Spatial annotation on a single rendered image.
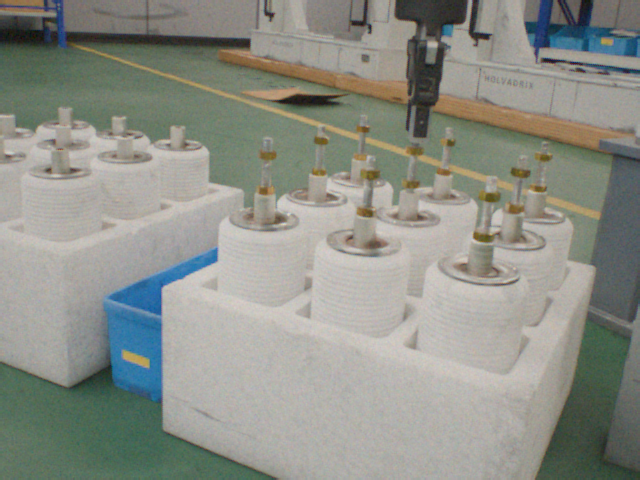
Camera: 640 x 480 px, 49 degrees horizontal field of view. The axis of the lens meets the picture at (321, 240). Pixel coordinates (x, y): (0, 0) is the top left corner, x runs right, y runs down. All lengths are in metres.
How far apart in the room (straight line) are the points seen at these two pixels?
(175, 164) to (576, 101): 2.33
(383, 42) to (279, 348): 3.62
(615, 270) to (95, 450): 0.84
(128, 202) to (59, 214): 0.12
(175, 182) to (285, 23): 4.35
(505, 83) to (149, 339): 2.76
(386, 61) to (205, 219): 3.21
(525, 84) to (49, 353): 2.73
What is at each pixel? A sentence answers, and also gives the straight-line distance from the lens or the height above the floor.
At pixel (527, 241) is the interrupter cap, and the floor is 0.25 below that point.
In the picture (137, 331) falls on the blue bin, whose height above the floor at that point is 0.09.
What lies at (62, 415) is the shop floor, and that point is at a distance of 0.89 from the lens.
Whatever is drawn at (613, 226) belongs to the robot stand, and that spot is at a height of 0.17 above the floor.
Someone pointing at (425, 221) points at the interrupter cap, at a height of 0.25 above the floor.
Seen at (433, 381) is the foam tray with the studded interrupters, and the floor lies 0.17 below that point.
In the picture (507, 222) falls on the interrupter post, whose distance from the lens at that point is 0.76.
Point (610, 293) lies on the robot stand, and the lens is 1.25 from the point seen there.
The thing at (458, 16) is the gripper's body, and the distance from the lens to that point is 0.75.
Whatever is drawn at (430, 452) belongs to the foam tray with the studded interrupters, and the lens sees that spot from 0.67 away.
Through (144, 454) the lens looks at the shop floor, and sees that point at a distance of 0.81.
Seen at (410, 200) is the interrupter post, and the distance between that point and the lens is 0.79.
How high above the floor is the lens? 0.47
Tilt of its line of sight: 19 degrees down
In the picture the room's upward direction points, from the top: 4 degrees clockwise
